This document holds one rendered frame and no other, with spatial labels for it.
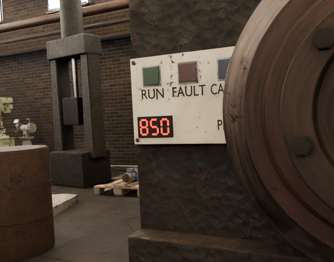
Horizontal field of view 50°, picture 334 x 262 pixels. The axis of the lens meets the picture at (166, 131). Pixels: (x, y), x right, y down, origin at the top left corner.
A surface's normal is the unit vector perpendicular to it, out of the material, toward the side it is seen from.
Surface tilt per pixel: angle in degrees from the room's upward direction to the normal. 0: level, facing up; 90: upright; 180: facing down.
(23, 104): 90
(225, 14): 90
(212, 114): 90
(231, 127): 90
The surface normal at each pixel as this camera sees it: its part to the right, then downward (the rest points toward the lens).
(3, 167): 0.11, 0.04
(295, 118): -0.43, 0.07
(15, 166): 0.41, 0.03
